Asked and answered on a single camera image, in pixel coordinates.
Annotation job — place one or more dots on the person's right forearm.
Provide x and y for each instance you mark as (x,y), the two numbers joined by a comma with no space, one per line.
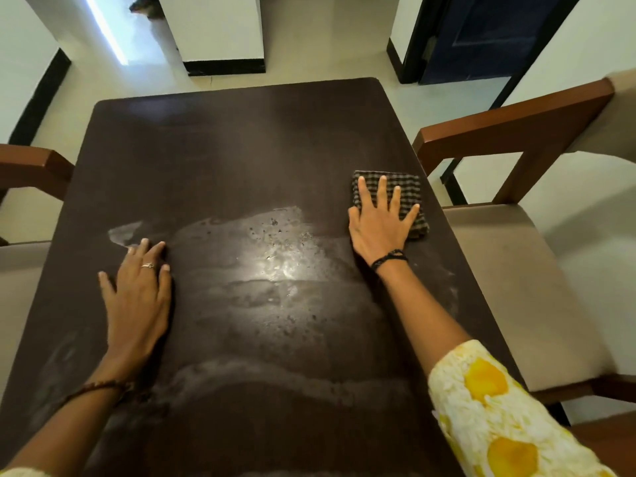
(422,312)

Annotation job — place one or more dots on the dark checkered cleaning cloth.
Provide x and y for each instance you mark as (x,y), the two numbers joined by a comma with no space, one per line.
(412,186)

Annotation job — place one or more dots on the person's right hand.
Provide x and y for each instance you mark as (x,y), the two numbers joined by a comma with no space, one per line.
(380,233)

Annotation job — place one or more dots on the wooden chair with beige cushion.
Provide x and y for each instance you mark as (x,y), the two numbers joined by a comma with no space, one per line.
(30,166)
(521,293)

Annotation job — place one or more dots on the person's left forearm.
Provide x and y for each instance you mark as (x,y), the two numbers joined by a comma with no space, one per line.
(64,432)

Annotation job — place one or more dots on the dark blue door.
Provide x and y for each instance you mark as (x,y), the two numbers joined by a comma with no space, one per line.
(497,39)

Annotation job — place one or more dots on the person's left hand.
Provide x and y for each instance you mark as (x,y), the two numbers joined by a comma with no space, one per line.
(136,312)

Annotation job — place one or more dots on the dark brown table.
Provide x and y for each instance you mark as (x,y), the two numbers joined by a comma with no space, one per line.
(248,144)

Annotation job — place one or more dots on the white and yellow patterned garment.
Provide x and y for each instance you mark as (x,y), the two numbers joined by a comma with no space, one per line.
(497,417)

